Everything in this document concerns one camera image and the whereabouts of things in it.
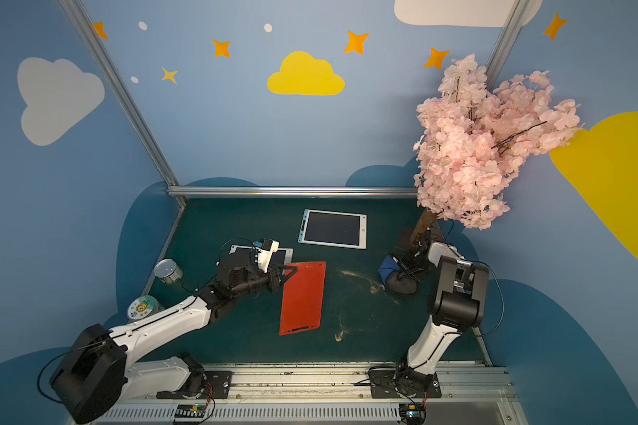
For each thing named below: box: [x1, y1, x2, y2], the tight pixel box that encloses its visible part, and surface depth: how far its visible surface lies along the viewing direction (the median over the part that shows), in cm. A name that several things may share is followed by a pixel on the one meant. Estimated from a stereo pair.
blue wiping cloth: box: [377, 255, 418, 294], surface depth 95 cm
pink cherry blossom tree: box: [412, 54, 581, 244], surface depth 64 cm
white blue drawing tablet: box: [297, 208, 367, 250], surface depth 114 cm
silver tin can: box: [153, 258, 183, 285], surface depth 95 cm
